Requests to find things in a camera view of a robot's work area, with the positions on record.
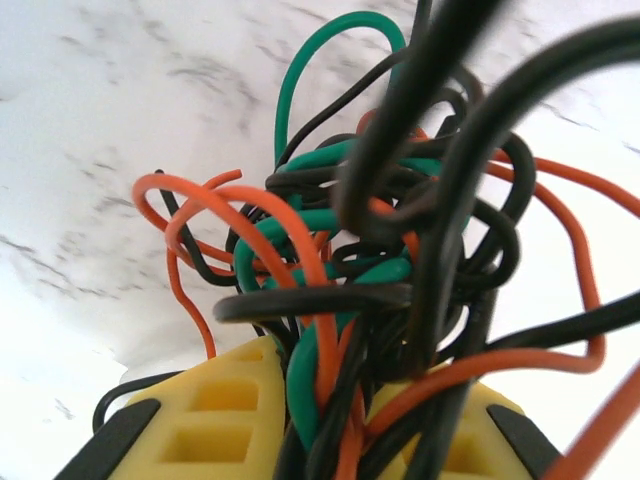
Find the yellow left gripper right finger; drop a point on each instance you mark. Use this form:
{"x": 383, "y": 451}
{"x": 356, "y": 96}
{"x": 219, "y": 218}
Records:
{"x": 475, "y": 440}

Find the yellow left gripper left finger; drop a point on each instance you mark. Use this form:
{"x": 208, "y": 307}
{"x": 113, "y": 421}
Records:
{"x": 220, "y": 450}

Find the pile of dark green bands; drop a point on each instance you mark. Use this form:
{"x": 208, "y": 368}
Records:
{"x": 522, "y": 170}

